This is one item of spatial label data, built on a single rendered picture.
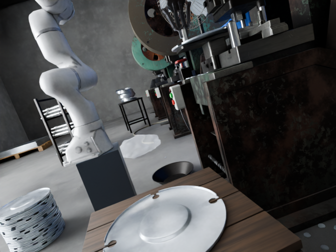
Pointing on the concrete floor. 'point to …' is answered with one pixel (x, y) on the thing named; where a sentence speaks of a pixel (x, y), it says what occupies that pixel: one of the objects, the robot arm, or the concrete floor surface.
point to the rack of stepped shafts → (55, 111)
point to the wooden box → (112, 210)
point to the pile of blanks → (33, 226)
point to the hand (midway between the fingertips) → (184, 37)
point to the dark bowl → (172, 172)
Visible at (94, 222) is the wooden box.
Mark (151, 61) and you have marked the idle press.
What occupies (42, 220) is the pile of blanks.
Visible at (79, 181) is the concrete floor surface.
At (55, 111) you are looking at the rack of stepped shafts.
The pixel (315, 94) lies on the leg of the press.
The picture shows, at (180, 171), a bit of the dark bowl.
